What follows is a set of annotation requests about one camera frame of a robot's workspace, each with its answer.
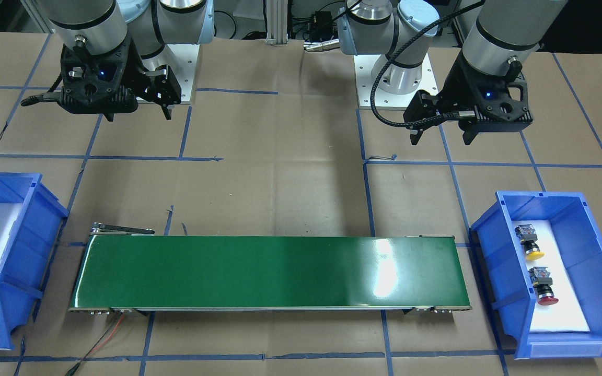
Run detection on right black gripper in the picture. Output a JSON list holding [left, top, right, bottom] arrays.
[[103, 43, 182, 122]]

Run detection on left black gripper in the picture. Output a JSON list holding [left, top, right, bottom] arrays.
[[403, 52, 484, 146]]

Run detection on yellow push button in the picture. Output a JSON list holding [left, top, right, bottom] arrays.
[[515, 224, 545, 261]]

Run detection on red push button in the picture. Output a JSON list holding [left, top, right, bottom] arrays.
[[528, 266, 559, 306]]

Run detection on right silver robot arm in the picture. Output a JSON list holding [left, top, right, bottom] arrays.
[[20, 1, 214, 121]]

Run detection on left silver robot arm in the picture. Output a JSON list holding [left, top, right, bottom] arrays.
[[334, 1, 566, 145]]

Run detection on green conveyor belt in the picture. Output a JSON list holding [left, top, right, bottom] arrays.
[[70, 234, 471, 311]]

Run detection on blue plastic bin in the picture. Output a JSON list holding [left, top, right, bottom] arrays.
[[0, 173, 68, 350], [471, 191, 602, 359]]

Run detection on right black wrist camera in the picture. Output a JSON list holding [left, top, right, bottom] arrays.
[[58, 37, 138, 114]]

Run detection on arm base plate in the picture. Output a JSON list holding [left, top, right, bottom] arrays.
[[354, 55, 439, 110], [143, 44, 200, 105]]

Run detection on black braided cable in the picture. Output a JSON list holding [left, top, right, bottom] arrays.
[[370, 0, 484, 129]]

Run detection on aluminium frame post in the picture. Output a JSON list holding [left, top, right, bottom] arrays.
[[264, 0, 291, 45]]

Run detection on red black conveyor wires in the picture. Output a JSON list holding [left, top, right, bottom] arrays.
[[66, 311, 130, 376]]

